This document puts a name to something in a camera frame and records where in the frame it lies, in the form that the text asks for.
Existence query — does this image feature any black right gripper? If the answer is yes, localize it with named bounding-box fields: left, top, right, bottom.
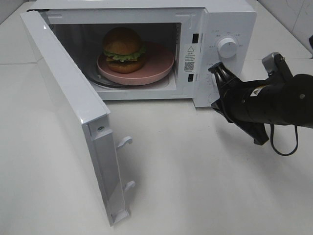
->
left=208, top=62, right=269, bottom=145

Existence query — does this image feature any pink round plate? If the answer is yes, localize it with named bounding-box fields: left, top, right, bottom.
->
left=96, top=42, right=175, bottom=86

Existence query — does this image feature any burger with lettuce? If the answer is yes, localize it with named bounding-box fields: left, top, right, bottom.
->
left=102, top=27, right=146, bottom=73

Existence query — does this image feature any white microwave door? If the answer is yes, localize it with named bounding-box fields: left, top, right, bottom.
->
left=21, top=11, right=135, bottom=225

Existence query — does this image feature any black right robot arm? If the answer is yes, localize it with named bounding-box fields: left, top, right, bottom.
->
left=209, top=62, right=313, bottom=145

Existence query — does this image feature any upper white power knob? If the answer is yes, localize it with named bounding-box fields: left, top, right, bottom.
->
left=217, top=37, right=238, bottom=58

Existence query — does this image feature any white microwave oven body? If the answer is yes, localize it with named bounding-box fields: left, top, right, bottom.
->
left=27, top=0, right=257, bottom=107

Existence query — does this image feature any glass microwave turntable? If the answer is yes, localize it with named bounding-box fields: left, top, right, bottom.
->
left=85, top=72, right=170, bottom=89

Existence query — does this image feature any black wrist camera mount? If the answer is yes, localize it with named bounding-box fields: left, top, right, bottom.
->
left=262, top=52, right=293, bottom=84

